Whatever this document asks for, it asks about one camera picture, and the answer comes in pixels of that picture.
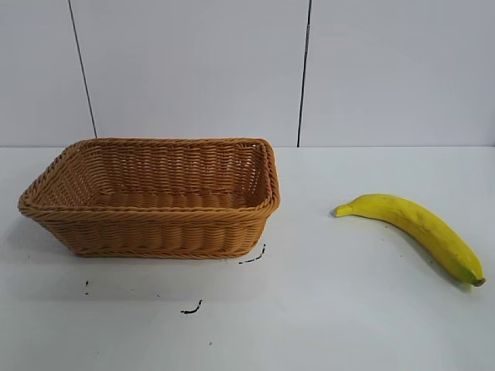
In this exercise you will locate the yellow banana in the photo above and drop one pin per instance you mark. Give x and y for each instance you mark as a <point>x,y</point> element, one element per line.
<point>421,226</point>

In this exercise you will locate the brown woven wicker basket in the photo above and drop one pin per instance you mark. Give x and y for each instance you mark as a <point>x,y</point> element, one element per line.
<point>154,232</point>

